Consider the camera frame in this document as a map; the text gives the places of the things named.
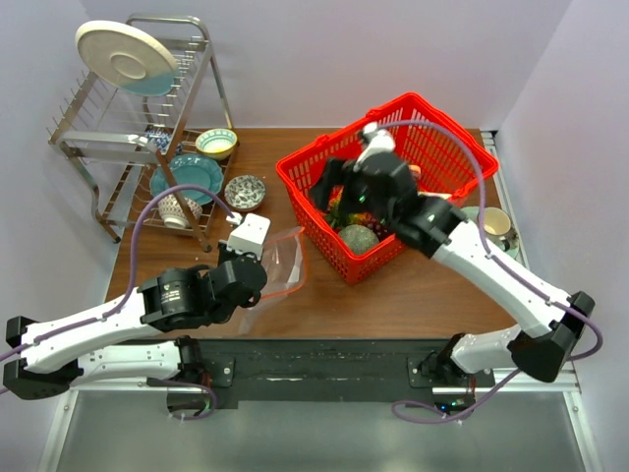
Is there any mint green saucer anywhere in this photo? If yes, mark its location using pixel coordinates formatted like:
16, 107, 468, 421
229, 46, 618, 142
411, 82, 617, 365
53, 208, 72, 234
462, 206, 519, 259

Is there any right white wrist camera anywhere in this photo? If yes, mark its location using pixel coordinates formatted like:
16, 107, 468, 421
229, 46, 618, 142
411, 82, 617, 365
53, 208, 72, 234
355, 122, 395, 170

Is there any yellow rimmed teal bowl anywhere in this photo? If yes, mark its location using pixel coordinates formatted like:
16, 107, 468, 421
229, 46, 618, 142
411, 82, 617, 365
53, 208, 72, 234
195, 128, 238, 160

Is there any metal dish rack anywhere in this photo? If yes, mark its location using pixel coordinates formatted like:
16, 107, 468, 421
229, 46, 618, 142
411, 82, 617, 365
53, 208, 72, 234
49, 14, 225, 252

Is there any aluminium frame rail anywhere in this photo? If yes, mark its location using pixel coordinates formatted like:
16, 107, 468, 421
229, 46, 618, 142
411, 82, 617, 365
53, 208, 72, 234
481, 131, 604, 471

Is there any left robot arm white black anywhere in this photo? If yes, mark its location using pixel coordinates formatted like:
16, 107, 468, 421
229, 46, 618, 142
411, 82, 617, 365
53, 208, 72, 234
1, 239, 267, 400

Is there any large white blue plate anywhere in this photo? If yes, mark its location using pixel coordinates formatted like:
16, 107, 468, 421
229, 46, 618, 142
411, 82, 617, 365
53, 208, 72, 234
75, 21, 179, 96

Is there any green netted melon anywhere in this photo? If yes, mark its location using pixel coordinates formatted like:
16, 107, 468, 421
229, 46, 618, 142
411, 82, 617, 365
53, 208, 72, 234
338, 224, 379, 256

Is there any cream enamel mug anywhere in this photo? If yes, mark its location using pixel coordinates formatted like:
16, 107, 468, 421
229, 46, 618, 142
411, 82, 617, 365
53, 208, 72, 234
477, 207, 518, 252

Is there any purple grape bunch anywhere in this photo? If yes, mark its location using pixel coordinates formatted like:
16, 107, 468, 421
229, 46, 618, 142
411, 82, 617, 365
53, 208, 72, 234
365, 218, 392, 242

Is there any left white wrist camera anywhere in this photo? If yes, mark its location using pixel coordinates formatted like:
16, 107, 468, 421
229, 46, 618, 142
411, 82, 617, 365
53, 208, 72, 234
227, 213, 271, 260

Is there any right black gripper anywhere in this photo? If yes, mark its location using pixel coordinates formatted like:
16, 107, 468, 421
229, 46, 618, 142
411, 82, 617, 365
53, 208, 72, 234
309, 156, 396, 228

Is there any small toy pineapple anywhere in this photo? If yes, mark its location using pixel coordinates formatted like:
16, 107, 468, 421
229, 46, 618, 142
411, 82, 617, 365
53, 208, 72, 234
323, 187, 373, 232

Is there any patterned bowl in rack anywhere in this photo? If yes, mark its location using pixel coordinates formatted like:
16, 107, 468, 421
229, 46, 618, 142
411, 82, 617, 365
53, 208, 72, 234
157, 195, 202, 229

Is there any black white patterned bowl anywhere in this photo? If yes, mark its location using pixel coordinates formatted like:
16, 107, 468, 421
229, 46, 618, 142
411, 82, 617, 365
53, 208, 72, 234
224, 175, 266, 212

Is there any red plastic shopping basket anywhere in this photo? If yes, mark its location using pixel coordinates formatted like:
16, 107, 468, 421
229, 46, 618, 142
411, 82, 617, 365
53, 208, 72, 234
276, 92, 499, 284

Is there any clear zip top bag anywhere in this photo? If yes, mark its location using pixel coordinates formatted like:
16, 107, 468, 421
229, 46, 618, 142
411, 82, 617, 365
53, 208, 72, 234
238, 226, 308, 335

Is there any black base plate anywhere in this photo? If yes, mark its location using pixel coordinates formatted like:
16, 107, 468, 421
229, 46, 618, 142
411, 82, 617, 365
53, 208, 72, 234
174, 336, 494, 409

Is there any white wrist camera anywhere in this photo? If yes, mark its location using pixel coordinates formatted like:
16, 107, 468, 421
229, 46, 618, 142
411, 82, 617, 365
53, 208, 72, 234
227, 213, 271, 260
355, 122, 395, 170

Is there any blue patterned dish in rack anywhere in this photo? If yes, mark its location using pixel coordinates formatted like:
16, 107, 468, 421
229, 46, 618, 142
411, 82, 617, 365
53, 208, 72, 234
144, 126, 173, 156

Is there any teal scalloped plate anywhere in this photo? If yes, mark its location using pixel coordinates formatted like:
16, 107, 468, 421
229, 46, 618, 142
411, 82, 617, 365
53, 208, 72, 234
149, 153, 224, 206

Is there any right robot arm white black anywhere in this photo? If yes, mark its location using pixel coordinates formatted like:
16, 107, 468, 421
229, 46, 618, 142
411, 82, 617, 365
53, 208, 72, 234
310, 151, 595, 386

